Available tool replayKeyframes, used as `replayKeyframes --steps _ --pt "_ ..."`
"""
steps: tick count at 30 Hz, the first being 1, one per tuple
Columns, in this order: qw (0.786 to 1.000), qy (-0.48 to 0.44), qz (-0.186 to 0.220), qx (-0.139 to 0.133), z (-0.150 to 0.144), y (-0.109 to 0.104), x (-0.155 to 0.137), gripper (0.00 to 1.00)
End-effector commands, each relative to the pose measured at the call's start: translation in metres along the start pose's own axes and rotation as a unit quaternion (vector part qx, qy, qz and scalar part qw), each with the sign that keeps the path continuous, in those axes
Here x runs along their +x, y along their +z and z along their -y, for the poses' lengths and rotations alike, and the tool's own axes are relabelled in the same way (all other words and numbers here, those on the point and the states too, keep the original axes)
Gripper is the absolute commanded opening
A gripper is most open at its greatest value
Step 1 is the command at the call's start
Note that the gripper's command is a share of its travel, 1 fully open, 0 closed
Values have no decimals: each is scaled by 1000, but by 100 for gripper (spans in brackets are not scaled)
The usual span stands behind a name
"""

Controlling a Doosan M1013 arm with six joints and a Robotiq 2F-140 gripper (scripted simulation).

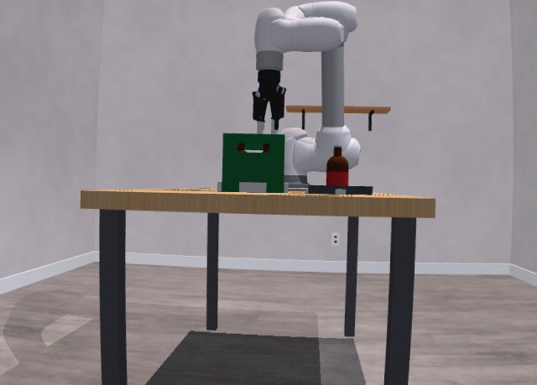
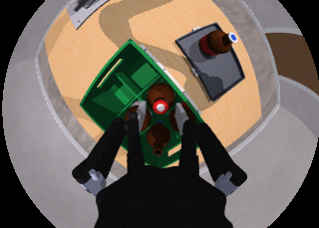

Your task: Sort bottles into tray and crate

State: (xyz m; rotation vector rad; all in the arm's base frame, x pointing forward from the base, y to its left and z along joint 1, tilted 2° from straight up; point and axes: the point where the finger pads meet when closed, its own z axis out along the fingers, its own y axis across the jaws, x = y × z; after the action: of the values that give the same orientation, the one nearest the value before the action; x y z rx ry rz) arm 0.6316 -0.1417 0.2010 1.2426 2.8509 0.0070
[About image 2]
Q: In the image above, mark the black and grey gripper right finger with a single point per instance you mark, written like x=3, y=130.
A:
x=227, y=175

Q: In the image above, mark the green bottle crate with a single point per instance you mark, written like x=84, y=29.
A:
x=127, y=82

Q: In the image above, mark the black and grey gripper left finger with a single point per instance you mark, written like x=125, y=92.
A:
x=94, y=170

